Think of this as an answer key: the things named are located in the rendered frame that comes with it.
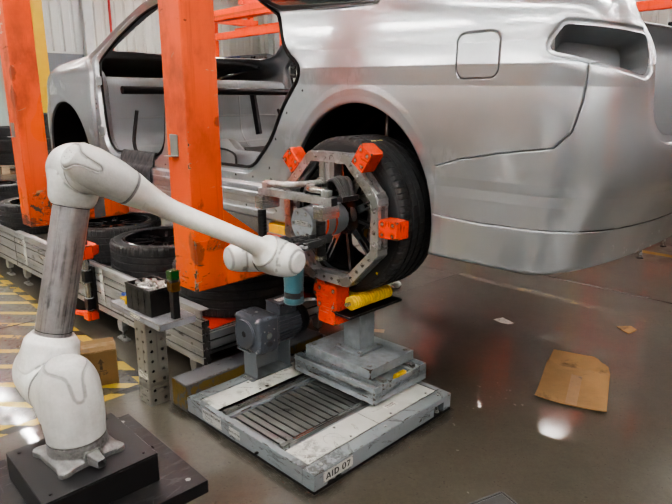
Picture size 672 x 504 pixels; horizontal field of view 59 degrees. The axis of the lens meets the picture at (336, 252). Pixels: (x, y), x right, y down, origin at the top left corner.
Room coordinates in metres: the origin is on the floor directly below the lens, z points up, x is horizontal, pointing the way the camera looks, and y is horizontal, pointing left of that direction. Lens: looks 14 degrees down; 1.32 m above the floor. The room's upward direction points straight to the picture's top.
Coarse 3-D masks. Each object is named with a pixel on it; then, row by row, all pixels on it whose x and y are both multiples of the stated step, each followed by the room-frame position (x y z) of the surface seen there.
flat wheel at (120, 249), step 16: (112, 240) 3.47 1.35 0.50; (128, 240) 3.60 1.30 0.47; (144, 240) 3.60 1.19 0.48; (160, 240) 3.65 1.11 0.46; (112, 256) 3.41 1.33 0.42; (128, 256) 3.31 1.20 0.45; (144, 256) 3.27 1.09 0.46; (160, 256) 3.28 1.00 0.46; (128, 272) 3.30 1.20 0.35; (144, 272) 3.28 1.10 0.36; (160, 272) 3.28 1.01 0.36
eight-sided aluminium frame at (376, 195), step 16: (304, 160) 2.48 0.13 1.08; (320, 160) 2.41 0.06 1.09; (336, 160) 2.35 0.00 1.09; (304, 176) 2.54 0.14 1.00; (368, 176) 2.29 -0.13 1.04; (368, 192) 2.24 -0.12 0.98; (384, 192) 2.25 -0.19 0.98; (288, 208) 2.55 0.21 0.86; (384, 208) 2.23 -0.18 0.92; (288, 224) 2.56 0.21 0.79; (384, 240) 2.23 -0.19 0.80; (368, 256) 2.22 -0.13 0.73; (384, 256) 2.24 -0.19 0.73; (320, 272) 2.42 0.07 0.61; (336, 272) 2.41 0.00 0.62; (352, 272) 2.29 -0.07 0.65; (368, 272) 2.30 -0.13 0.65
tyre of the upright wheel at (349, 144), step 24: (336, 144) 2.46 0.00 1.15; (384, 144) 2.42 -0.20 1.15; (384, 168) 2.29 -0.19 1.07; (408, 168) 2.35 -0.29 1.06; (408, 192) 2.28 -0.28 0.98; (408, 216) 2.24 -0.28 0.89; (408, 240) 2.24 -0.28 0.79; (384, 264) 2.28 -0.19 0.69; (408, 264) 2.32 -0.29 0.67; (360, 288) 2.37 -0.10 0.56
